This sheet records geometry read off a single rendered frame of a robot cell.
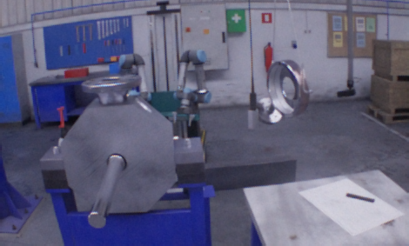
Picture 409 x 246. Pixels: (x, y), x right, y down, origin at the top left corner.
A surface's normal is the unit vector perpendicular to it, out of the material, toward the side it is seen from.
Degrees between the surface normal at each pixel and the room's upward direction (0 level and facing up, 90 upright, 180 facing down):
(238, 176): 90
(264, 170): 90
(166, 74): 90
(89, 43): 90
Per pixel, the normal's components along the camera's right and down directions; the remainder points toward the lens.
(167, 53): -0.06, 0.27
